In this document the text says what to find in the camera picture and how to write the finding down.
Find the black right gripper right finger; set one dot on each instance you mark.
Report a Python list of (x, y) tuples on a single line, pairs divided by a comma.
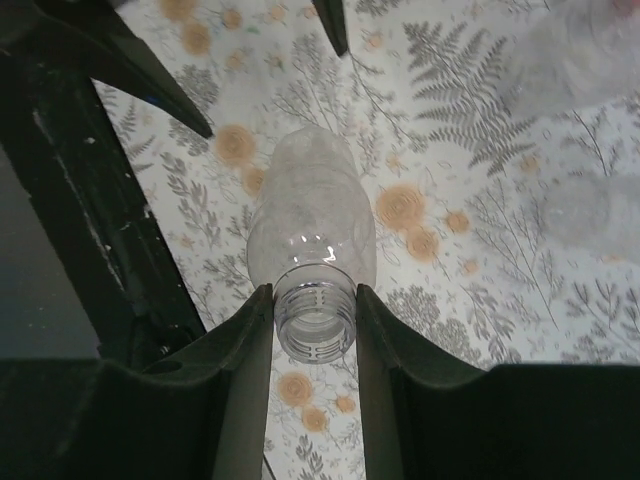
[(429, 415)]

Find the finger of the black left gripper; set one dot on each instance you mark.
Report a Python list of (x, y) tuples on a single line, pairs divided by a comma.
[(332, 16), (92, 38)]

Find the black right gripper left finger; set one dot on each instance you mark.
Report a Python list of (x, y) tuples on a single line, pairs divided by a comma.
[(198, 414)]

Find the clear plastic bottle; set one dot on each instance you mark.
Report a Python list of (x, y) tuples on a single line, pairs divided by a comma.
[(599, 214), (582, 53), (312, 237)]

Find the floral table mat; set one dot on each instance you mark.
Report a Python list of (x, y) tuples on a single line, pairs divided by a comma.
[(455, 186)]

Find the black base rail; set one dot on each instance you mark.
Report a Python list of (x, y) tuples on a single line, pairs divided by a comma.
[(61, 143)]

